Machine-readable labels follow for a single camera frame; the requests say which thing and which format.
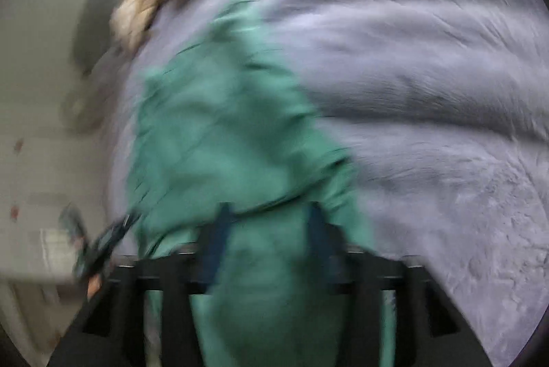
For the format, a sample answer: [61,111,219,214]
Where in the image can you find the lavender blanket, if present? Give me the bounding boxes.
[103,0,549,367]

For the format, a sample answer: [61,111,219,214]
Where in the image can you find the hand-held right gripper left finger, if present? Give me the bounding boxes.
[49,202,235,367]

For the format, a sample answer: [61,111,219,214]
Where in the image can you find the green pants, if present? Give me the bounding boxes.
[126,0,397,367]

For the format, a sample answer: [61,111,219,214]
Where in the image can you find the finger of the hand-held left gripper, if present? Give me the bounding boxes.
[92,211,142,261]

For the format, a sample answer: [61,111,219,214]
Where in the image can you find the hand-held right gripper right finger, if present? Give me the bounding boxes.
[307,203,490,367]

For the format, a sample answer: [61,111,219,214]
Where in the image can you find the white dresser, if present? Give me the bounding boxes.
[0,133,110,286]

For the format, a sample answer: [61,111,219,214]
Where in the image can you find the person's left hand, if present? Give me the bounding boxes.
[86,276,104,300]

